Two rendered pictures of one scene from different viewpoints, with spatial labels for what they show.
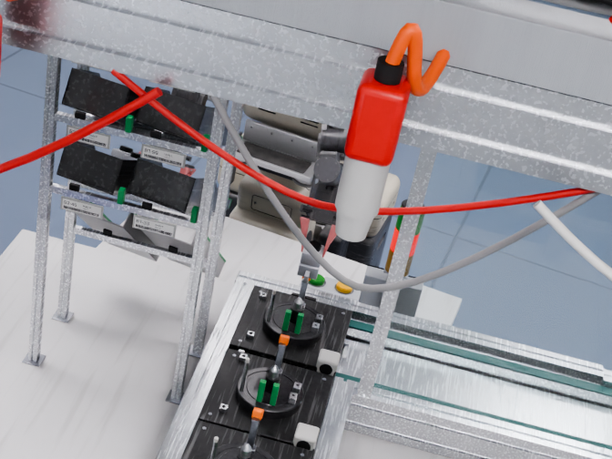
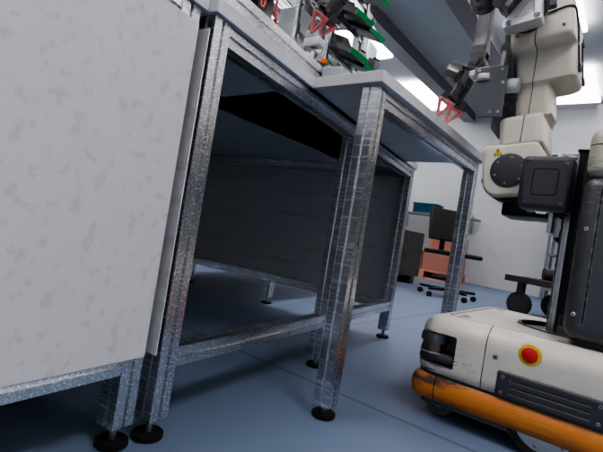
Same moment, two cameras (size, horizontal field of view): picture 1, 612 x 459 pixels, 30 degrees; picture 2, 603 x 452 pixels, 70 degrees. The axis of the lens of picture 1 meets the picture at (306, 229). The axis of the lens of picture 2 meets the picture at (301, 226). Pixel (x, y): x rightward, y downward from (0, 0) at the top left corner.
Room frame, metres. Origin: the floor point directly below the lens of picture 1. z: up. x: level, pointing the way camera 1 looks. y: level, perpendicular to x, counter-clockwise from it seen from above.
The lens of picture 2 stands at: (2.82, -1.43, 0.45)
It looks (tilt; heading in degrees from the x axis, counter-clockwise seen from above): 1 degrees up; 115
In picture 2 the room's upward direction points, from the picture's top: 9 degrees clockwise
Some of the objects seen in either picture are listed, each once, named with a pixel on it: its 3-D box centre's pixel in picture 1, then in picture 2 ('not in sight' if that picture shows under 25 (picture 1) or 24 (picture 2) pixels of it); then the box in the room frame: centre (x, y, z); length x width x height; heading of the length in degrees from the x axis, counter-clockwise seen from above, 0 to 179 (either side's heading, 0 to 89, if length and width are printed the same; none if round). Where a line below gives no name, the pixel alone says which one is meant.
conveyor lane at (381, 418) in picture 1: (414, 387); not in sight; (2.04, -0.31, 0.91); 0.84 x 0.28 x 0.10; 85
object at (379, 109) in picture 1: (398, 117); not in sight; (0.97, -0.06, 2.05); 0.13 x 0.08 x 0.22; 175
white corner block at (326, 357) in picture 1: (327, 363); not in sight; (1.98, -0.11, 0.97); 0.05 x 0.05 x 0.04; 85
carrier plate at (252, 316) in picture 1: (292, 330); not in sight; (2.09, -0.02, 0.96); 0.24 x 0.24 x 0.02; 85
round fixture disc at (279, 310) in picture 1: (293, 322); not in sight; (2.09, -0.02, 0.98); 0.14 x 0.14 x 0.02
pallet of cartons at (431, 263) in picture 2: not in sight; (427, 255); (1.73, 6.30, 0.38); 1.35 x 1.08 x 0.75; 167
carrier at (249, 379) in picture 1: (272, 380); not in sight; (1.83, 0.00, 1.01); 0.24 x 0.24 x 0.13; 85
